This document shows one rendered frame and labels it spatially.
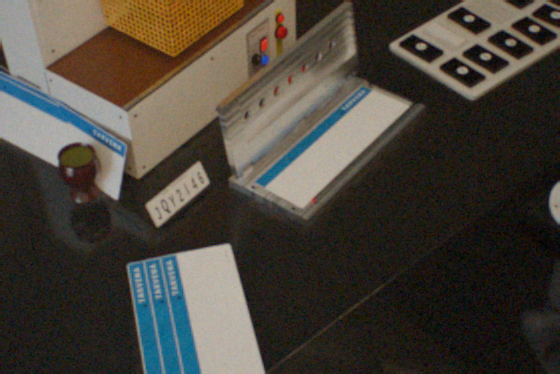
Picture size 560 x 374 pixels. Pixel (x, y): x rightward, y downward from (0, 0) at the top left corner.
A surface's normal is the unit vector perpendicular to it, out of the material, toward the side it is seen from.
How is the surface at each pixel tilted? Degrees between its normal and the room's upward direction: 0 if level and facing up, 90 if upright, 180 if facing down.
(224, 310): 0
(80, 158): 0
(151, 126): 90
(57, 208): 0
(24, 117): 63
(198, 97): 90
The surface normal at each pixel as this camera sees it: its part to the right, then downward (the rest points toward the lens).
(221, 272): -0.03, -0.72
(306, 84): 0.77, 0.29
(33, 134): -0.53, 0.18
